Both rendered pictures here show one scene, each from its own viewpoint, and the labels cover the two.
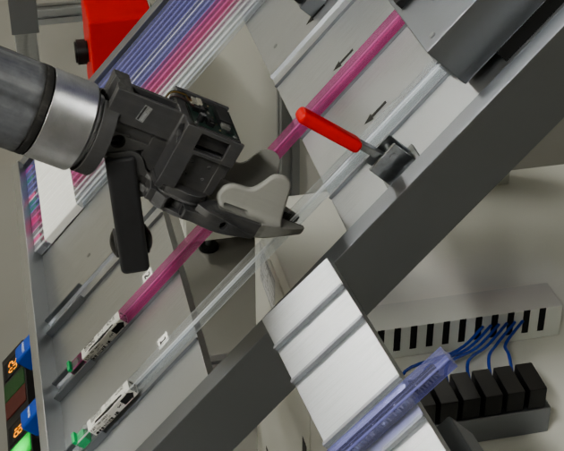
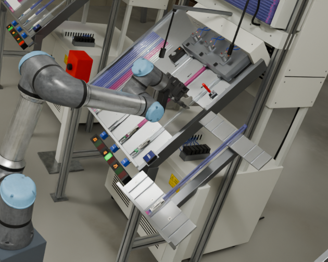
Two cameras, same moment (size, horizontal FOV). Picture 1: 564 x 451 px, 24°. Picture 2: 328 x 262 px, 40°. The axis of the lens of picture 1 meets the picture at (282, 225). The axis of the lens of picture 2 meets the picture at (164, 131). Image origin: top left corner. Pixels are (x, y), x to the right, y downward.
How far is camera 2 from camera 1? 1.11 m
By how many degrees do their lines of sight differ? 24
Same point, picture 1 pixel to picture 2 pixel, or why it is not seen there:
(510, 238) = (184, 121)
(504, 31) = (236, 73)
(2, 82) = (156, 71)
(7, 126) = (155, 80)
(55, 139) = (162, 83)
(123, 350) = (140, 133)
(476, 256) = (179, 124)
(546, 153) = not seen: hidden behind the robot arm
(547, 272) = not seen: hidden behind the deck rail
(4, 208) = not seen: outside the picture
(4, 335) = not seen: hidden behind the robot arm
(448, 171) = (225, 97)
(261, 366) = (186, 133)
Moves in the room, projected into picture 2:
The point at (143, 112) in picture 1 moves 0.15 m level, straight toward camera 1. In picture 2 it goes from (174, 80) to (191, 98)
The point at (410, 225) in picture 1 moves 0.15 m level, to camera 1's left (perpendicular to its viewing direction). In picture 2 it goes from (216, 107) to (186, 104)
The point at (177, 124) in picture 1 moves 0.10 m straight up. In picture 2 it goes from (178, 83) to (185, 61)
